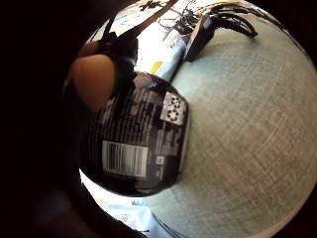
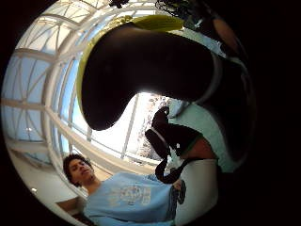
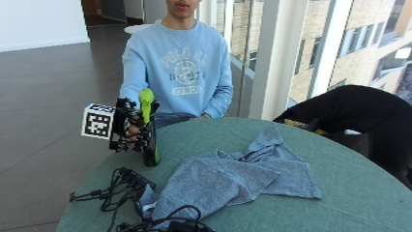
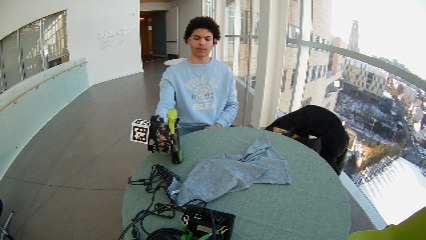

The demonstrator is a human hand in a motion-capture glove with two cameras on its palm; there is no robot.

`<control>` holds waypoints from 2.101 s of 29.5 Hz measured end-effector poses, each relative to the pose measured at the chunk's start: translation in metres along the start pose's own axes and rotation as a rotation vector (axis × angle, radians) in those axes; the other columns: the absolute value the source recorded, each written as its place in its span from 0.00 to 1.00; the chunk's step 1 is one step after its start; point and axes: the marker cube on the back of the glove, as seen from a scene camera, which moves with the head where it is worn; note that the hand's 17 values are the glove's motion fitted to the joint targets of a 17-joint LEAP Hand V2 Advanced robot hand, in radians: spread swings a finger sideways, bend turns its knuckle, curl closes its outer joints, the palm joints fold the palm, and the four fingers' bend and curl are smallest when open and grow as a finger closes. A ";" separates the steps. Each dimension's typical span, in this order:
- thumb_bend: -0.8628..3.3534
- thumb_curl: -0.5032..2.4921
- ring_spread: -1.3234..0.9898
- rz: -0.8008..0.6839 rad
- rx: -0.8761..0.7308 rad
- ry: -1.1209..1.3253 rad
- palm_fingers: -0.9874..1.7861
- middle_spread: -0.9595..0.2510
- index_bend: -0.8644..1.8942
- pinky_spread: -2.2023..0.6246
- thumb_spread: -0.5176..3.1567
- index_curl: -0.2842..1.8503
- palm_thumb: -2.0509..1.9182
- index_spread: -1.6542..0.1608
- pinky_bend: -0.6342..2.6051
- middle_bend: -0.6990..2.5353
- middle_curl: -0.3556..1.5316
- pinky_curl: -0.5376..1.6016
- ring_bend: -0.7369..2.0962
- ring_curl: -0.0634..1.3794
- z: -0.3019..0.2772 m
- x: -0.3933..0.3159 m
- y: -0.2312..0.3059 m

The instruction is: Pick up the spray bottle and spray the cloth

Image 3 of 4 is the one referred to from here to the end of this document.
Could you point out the green and black spray bottle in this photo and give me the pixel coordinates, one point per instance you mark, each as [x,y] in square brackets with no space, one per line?
[149,129]

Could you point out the white marker cube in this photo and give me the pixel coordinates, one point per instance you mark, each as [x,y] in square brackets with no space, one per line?
[97,125]

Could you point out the the person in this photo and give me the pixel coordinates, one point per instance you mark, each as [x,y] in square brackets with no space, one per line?
[180,67]

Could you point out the grey towel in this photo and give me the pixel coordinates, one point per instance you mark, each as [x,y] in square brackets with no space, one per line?
[240,175]

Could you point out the white round table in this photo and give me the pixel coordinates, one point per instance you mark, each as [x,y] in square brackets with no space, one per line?
[137,28]

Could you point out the chair with yellow cushion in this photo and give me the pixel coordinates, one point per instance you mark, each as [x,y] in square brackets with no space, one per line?
[306,126]

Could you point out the black jacket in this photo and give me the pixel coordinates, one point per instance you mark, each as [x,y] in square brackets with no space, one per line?
[360,119]

